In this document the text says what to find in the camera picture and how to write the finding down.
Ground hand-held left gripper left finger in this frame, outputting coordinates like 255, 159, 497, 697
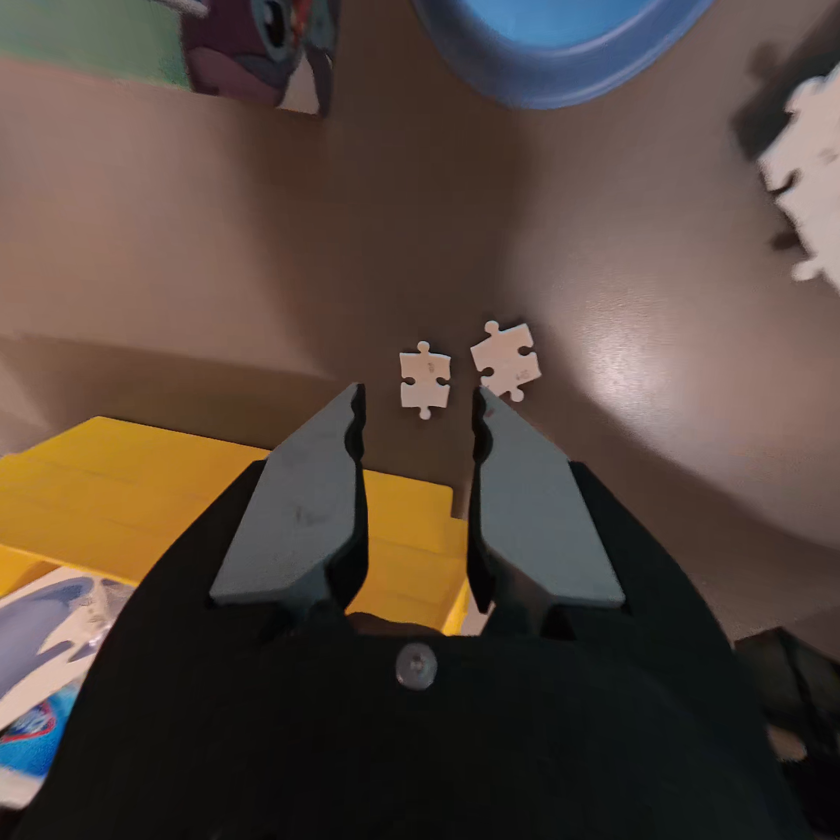
209, 382, 368, 609

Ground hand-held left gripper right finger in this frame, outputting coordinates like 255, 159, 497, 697
467, 386, 626, 614

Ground assembled white puzzle pieces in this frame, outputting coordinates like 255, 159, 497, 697
758, 75, 840, 290

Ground white puzzle piece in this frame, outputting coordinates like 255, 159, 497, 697
399, 341, 452, 421
470, 320, 542, 403

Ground cartoon print puzzle box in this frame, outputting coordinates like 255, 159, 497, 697
0, 0, 342, 119

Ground printed plastic bag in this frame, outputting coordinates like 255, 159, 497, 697
0, 567, 135, 808

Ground blue round plastic stand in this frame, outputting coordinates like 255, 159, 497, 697
410, 0, 716, 110

